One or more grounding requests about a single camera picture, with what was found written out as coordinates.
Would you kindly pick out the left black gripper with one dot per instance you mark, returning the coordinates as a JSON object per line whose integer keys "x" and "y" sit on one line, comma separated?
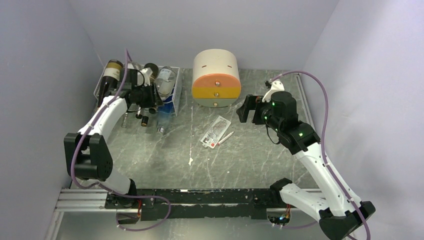
{"x": 150, "y": 90}

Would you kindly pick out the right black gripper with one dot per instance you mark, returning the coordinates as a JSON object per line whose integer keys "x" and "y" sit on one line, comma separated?
{"x": 250, "y": 103}

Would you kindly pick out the clear glass bottle black cap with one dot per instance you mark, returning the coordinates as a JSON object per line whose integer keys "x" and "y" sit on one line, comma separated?
{"x": 165, "y": 82}

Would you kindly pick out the blue clear square bottle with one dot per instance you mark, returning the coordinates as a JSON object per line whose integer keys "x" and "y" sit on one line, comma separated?
{"x": 164, "y": 116}

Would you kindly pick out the dark green wine bottle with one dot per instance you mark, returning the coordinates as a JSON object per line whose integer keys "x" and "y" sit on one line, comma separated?
{"x": 152, "y": 72}

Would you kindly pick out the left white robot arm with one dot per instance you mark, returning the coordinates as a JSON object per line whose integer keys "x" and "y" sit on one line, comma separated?
{"x": 88, "y": 159}

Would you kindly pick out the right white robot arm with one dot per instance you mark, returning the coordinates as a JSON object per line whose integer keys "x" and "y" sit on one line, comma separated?
{"x": 340, "y": 212}

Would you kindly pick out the clear bottle cream label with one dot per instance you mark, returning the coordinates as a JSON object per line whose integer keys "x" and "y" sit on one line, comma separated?
{"x": 132, "y": 71}

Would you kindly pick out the dark red wine bottle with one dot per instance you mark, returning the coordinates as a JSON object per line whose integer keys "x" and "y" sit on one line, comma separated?
{"x": 109, "y": 79}

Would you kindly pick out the ruler set plastic package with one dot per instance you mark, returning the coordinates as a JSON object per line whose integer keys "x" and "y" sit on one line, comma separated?
{"x": 215, "y": 132}

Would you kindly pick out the cream drawer cabinet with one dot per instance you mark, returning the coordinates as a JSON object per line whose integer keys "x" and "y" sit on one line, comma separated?
{"x": 215, "y": 78}

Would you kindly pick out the white pink-tipped marker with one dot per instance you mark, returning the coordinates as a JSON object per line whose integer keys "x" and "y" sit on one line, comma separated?
{"x": 225, "y": 138}

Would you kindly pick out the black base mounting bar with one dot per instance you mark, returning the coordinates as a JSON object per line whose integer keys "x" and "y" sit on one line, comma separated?
{"x": 156, "y": 204}

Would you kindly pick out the white wire wine rack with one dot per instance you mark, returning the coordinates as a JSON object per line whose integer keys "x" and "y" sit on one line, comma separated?
{"x": 128, "y": 87}

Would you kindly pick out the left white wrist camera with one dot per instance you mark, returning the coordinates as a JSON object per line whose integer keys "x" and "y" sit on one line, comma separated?
{"x": 142, "y": 78}

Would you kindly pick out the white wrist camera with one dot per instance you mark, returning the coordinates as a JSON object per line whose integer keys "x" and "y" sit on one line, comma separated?
{"x": 142, "y": 78}
{"x": 274, "y": 86}

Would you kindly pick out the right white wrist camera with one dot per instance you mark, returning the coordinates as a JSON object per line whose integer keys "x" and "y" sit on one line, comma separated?
{"x": 274, "y": 86}

